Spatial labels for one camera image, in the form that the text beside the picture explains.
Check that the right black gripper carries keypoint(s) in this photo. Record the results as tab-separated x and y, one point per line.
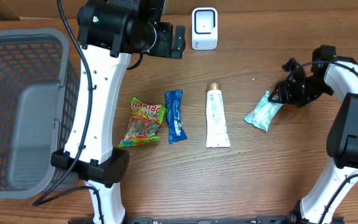
288	96

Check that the grey plastic mesh basket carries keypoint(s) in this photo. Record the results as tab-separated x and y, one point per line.
38	95

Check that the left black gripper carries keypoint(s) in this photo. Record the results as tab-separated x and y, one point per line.
165	48

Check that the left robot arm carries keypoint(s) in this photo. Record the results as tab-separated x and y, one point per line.
109	33

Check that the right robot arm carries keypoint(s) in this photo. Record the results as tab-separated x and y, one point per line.
333	75

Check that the green gummy candy bag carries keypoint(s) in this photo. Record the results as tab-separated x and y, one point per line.
144	122

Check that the white barcode scanner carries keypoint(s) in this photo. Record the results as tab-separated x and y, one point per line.
204	28

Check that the mint green wipes packet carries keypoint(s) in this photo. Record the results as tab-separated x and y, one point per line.
263	114

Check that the white tube with gold cap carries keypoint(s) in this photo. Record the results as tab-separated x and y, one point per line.
215	118

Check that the blue cookie packet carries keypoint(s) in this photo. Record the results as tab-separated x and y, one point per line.
173	118

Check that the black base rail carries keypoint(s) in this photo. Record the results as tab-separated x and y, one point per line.
257	220

